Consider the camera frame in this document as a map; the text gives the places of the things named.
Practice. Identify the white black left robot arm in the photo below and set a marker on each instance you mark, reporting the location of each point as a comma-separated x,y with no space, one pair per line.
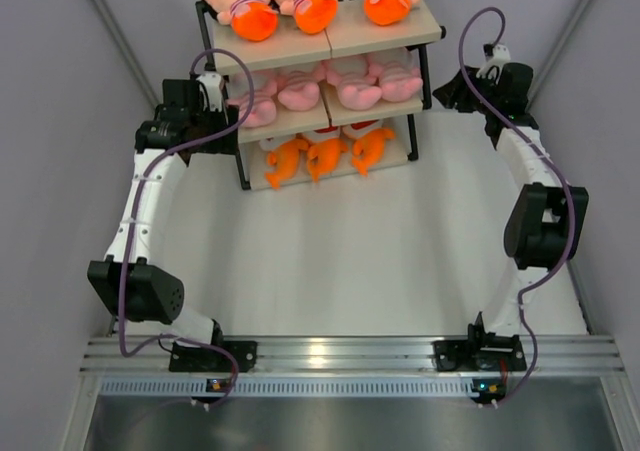
131,280

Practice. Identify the white slotted cable duct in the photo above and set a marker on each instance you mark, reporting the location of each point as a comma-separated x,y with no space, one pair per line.
291,387

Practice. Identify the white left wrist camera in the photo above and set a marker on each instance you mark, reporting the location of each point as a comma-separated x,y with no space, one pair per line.
211,86

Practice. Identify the orange shark plush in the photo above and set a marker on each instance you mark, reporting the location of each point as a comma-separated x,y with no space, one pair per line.
283,157
326,147
369,139

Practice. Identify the aluminium mounting rail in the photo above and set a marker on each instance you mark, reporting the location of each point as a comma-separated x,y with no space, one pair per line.
551,355

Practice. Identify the beige black three-tier shelf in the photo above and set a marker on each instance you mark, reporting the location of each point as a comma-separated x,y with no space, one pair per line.
327,87

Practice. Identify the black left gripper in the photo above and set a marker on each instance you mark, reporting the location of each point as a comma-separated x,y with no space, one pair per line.
230,118

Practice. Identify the pink striped plush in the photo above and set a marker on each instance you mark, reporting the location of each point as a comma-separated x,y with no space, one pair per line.
264,110
356,88
396,73
298,85

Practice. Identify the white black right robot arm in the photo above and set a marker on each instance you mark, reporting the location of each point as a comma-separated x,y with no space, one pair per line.
543,230

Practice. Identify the black-haired boy doll plush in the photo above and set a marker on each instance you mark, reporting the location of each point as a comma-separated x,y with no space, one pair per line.
252,20

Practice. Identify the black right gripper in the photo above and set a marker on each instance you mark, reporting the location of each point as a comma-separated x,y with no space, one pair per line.
455,91

